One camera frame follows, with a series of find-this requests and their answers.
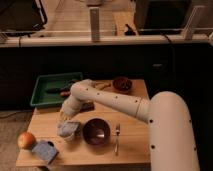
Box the silver fork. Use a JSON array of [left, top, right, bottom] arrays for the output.
[[115, 124, 120, 156]]

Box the black monitor left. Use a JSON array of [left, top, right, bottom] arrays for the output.
[[0, 0, 48, 37]]

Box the white horizontal rail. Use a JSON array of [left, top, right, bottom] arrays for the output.
[[0, 34, 213, 48]]

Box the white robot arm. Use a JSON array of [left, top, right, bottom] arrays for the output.
[[60, 79, 200, 171]]

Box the black monitor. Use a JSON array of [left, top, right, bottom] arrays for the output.
[[134, 0, 191, 35], [0, 0, 48, 37]]

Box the black monitor right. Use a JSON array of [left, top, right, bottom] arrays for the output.
[[134, 0, 191, 35]]

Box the blue sponge on holder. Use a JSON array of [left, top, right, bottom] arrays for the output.
[[32, 140, 59, 164]]

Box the small dark red bowl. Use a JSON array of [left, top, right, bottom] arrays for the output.
[[112, 77, 132, 92]]

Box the green plastic tray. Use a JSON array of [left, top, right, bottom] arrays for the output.
[[30, 72, 83, 108]]

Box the black rectangular block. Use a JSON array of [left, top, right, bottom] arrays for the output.
[[81, 102, 94, 111]]

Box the red handled tool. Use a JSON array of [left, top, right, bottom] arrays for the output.
[[60, 91, 71, 97]]

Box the dark purple bowl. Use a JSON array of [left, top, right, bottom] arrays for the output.
[[82, 118, 111, 146]]

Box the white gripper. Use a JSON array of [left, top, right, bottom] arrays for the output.
[[59, 96, 83, 122]]

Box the white vertical post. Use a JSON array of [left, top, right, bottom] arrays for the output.
[[89, 7, 100, 42]]

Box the red yellow apple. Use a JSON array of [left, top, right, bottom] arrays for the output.
[[17, 132, 36, 149]]

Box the white cup with cloth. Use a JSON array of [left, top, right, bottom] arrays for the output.
[[57, 121, 81, 142]]

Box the black green tool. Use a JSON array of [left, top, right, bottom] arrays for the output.
[[45, 80, 79, 94]]

